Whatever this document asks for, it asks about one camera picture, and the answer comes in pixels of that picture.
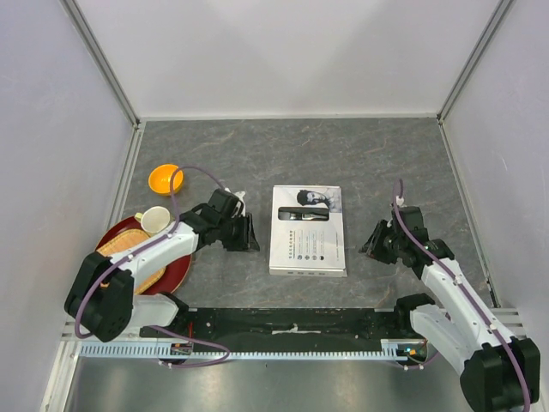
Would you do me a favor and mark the grey slotted cable duct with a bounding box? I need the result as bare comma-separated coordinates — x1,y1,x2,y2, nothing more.
80,340,426,361

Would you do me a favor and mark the cream ceramic cup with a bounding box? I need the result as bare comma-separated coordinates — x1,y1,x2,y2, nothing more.
134,206,172,236

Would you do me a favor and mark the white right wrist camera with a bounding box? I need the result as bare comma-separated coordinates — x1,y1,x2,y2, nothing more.
390,194,406,210

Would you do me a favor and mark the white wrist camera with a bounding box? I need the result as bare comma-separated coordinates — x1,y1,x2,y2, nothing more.
224,187,246,218
390,194,406,210

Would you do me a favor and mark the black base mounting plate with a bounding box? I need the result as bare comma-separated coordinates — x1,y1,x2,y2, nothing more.
139,306,447,355

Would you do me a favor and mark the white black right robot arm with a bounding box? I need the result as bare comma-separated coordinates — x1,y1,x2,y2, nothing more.
361,205,540,411

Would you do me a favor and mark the orange plastic bowl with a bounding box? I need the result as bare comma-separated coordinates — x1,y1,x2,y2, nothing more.
148,164,184,197

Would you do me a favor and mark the white cardboard box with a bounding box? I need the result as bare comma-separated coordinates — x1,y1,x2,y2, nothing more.
268,185,347,278

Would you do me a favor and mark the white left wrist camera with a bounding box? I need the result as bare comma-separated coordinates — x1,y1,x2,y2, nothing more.
224,187,246,218

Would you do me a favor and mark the red round tray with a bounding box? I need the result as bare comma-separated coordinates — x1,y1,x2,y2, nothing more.
96,216,192,295

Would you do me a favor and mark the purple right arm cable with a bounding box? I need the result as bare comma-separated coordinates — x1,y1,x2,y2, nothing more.
392,179,531,412

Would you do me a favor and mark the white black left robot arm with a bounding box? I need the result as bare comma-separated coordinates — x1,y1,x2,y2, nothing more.
64,189,259,342

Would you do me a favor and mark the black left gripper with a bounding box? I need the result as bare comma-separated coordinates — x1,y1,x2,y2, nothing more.
218,212,260,253

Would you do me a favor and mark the woven bamboo tray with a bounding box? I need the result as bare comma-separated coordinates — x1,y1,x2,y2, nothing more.
97,229,166,294

